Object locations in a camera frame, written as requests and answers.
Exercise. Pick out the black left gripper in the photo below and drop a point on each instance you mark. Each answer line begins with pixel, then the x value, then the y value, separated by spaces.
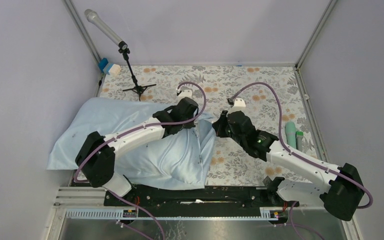
pixel 188 125

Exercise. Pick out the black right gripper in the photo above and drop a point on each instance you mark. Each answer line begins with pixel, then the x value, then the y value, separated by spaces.
pixel 219 125

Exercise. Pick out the light blue pillowcase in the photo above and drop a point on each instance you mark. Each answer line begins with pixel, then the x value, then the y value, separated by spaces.
pixel 177 162

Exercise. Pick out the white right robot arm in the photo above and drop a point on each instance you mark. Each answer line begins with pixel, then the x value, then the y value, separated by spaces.
pixel 338 188

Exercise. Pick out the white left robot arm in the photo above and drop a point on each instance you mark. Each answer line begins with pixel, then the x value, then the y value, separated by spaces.
pixel 97 155

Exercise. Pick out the floral patterned bed sheet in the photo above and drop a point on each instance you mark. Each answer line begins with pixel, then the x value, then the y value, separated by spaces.
pixel 271 94

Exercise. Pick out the teal green cylindrical tool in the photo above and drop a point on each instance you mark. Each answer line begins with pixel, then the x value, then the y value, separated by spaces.
pixel 291 134

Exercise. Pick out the silver microphone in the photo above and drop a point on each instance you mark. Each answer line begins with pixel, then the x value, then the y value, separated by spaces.
pixel 94 18

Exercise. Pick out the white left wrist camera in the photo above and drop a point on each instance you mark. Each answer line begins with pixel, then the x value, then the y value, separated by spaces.
pixel 186 93

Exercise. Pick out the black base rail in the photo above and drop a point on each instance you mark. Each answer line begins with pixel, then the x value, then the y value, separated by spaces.
pixel 208 202

